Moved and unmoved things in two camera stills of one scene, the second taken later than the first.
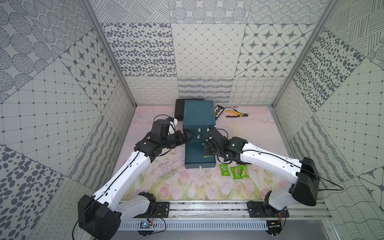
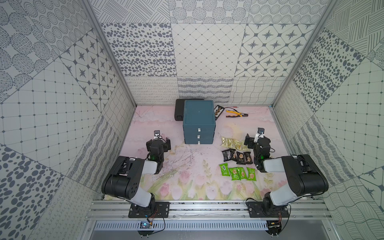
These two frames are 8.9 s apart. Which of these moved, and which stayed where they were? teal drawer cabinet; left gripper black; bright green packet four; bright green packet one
Moved: left gripper black
Stayed: bright green packet four; bright green packet one; teal drawer cabinet
